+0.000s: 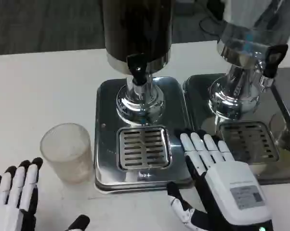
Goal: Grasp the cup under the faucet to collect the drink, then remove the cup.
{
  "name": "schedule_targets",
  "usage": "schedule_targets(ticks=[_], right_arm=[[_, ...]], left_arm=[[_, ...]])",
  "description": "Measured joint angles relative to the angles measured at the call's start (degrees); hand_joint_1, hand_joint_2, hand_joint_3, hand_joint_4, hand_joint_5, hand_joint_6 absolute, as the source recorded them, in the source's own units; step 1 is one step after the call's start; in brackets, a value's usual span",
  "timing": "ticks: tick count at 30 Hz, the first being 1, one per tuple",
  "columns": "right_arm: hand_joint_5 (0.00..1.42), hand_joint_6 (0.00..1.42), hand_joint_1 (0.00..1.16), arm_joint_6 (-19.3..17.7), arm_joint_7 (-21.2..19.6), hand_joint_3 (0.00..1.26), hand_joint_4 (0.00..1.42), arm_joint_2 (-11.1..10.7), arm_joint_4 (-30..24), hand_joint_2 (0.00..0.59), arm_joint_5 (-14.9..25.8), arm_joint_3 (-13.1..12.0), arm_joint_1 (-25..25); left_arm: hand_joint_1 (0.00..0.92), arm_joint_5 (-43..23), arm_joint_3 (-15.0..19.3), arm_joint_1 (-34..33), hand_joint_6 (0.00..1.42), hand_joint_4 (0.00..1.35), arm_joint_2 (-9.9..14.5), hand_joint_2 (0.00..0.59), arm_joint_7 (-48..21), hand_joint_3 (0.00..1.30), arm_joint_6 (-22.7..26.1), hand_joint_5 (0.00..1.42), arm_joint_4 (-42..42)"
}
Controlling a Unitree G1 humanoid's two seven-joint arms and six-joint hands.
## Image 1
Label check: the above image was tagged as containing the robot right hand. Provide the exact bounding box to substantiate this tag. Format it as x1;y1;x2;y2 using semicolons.
166;128;274;231

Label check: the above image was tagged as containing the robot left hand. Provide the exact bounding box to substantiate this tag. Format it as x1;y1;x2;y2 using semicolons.
0;157;91;231

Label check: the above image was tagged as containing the clear ribbed glass cup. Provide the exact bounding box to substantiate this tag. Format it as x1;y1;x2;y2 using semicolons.
40;123;93;185

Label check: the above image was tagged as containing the black tap lever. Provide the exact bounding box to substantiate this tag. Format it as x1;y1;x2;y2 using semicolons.
126;53;149;86

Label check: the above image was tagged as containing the clear steel drink dispenser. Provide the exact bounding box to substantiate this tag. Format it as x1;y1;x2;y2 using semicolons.
207;0;290;119

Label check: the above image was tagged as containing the dark drink dispenser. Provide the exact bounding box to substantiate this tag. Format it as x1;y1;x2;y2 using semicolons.
100;0;172;127

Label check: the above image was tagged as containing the black looped tap handle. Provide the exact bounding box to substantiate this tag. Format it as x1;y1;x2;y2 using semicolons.
264;44;289;79

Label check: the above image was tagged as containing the black floor cable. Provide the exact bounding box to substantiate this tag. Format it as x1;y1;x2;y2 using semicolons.
198;9;224;33

